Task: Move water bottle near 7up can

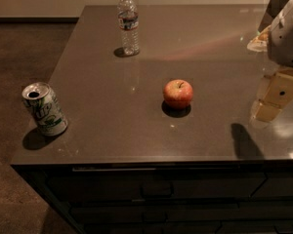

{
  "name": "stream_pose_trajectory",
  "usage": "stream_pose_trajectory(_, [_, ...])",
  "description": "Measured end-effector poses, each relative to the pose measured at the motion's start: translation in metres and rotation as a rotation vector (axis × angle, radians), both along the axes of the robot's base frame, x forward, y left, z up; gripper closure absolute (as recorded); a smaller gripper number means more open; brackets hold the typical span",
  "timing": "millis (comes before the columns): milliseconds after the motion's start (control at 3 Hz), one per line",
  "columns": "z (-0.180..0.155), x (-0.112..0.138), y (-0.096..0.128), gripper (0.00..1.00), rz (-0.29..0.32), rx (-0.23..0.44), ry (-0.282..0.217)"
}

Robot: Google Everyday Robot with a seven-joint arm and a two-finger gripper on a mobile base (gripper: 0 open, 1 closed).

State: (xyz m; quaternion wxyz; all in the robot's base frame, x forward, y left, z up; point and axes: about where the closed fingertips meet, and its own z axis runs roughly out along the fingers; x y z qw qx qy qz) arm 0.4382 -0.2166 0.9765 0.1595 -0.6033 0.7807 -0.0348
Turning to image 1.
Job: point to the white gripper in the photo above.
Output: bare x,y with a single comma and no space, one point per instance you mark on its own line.
285,39

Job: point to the clear plastic water bottle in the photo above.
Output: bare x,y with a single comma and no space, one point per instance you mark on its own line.
128,20

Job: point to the green 7up soda can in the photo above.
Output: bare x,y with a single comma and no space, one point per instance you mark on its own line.
42,103

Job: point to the white plate with food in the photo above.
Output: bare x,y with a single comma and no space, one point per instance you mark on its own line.
260,42

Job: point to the dark box with snacks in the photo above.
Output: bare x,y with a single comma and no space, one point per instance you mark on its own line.
272,10

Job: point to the red apple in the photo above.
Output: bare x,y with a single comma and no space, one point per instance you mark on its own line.
178,94

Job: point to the dark cabinet with drawers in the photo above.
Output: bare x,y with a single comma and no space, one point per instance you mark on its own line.
166,200

